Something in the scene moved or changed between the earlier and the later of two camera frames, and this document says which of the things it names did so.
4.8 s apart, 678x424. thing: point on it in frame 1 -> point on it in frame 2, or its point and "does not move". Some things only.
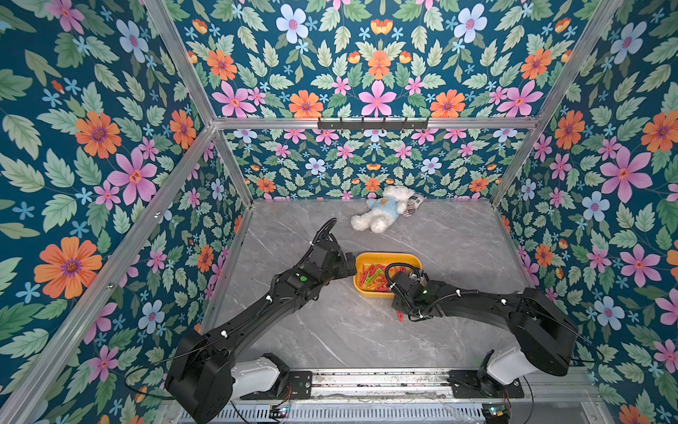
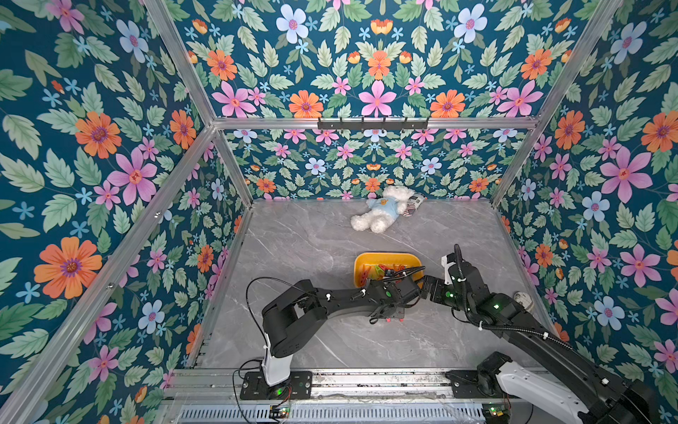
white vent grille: [444, 413] does not move
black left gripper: [342, 271] -> [401, 315]
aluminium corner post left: [195, 88] does not move
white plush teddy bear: [383, 210] does not move
